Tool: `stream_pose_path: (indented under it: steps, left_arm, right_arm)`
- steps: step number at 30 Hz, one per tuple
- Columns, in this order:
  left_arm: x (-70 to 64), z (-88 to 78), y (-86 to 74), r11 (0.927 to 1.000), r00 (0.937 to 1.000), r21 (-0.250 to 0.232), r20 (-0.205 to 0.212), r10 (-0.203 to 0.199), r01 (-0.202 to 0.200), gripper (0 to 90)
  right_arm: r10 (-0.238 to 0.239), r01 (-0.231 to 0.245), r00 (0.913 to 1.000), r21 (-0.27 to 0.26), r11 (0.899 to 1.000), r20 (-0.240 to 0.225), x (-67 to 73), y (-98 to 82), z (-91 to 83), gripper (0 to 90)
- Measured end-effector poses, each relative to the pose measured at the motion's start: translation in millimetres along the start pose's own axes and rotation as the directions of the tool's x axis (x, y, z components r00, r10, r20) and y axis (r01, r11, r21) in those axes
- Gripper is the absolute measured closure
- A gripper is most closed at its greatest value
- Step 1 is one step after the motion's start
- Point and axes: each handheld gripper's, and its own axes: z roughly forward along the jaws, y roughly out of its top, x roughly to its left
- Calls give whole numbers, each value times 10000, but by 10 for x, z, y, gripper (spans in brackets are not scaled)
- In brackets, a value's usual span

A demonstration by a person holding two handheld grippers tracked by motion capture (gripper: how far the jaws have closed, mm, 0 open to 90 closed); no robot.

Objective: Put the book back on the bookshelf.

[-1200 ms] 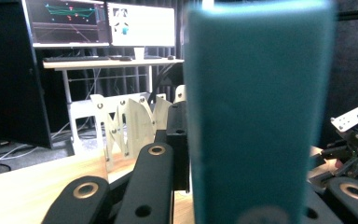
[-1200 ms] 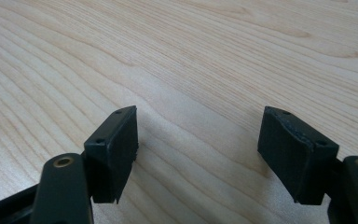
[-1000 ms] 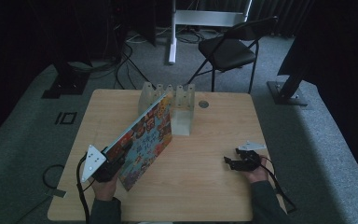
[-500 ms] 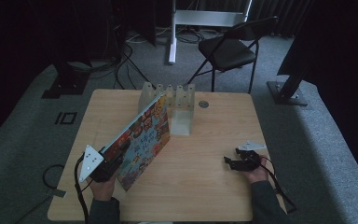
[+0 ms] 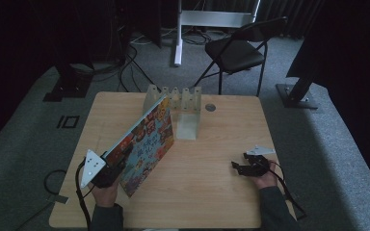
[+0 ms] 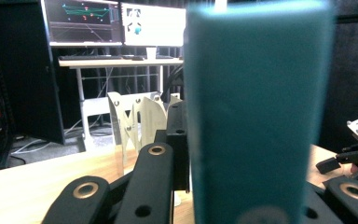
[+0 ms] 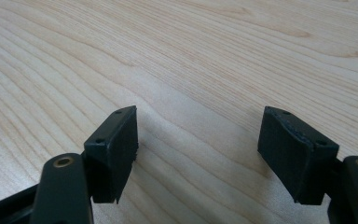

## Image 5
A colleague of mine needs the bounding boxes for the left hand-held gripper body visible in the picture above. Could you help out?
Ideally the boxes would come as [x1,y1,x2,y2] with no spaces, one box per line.
[79,148,127,190]

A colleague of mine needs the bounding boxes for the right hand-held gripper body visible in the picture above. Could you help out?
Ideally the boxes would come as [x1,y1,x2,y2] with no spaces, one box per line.
[242,144,277,178]

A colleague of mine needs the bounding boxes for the colourful picture book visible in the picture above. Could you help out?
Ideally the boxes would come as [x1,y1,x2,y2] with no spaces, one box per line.
[103,93,175,198]

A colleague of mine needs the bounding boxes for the clear acrylic book rack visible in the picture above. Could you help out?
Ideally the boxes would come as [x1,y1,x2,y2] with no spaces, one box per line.
[142,84,203,141]

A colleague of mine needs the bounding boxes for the person's right hand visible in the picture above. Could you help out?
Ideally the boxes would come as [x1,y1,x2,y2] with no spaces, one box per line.
[249,160,279,191]

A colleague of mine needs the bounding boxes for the person's left hand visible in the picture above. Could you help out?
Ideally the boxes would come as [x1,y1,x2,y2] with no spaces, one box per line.
[90,177,120,209]

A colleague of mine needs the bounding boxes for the grey tape piece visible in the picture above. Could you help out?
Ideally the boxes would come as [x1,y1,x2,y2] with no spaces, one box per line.
[46,193,69,205]

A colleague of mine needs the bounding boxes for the black stand base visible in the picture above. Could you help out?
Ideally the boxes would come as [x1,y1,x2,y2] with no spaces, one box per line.
[276,64,320,111]
[42,61,94,103]

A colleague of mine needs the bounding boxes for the black folding chair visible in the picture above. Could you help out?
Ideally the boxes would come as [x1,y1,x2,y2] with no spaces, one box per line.
[192,16,289,97]

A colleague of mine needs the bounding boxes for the dark curtain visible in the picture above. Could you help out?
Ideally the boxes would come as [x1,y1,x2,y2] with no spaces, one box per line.
[256,0,324,40]

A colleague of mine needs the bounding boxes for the left hand-held gripper cable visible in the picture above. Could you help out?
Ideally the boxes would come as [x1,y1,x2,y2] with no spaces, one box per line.
[74,158,93,231]

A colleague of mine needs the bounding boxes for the hand-held gripper cable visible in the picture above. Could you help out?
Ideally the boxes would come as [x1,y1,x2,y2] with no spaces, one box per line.
[269,161,307,221]
[74,158,93,231]

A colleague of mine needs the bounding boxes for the right hand-held gripper cable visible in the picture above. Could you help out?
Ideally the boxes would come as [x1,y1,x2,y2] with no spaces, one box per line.
[269,161,307,221]

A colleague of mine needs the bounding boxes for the black looped floor cable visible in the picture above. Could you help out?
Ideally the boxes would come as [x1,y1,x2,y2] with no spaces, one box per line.
[43,168,68,196]

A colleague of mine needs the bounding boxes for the black floor cable bundle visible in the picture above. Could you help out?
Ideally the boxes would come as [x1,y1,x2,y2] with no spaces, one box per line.
[118,43,162,94]

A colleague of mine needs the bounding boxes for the white metal stand frame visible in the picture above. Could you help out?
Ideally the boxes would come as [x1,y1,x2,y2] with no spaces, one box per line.
[172,0,262,67]

